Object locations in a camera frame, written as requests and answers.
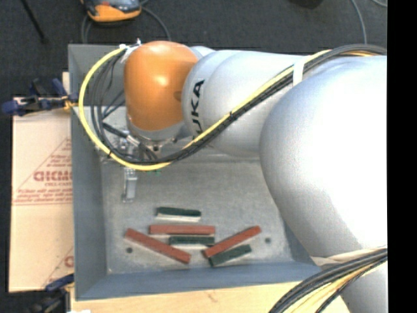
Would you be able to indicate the grey metal bin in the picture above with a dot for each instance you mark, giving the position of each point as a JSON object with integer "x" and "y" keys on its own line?
{"x": 88, "y": 207}

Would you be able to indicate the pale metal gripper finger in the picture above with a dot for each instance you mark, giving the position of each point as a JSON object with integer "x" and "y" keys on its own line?
{"x": 133, "y": 184}
{"x": 125, "y": 184}

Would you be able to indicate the red-brown flat block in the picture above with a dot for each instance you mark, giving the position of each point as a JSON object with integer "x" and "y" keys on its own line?
{"x": 180, "y": 229}
{"x": 156, "y": 245}
{"x": 233, "y": 241}

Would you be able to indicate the brown cardboard board red print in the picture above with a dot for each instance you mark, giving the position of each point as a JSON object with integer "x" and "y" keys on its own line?
{"x": 36, "y": 233}

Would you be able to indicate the dark green flat block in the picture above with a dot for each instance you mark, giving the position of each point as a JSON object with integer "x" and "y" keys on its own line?
{"x": 229, "y": 255}
{"x": 191, "y": 240}
{"x": 177, "y": 212}

